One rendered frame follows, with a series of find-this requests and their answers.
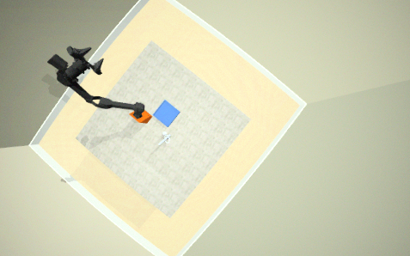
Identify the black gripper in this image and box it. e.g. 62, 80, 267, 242
66, 46, 104, 75

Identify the blue tray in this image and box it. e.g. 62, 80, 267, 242
153, 100, 180, 127

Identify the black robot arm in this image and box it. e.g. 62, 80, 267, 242
47, 54, 144, 119

